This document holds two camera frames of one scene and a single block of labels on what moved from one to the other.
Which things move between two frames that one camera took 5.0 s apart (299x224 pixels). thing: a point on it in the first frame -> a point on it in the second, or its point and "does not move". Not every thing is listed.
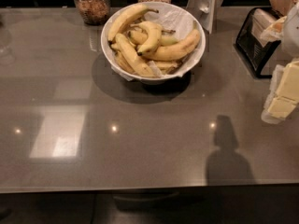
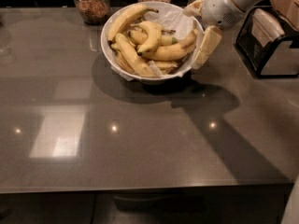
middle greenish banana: (139, 37) does not move
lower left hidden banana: (120, 58) does not move
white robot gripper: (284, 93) -> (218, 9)
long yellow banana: (166, 53) does not move
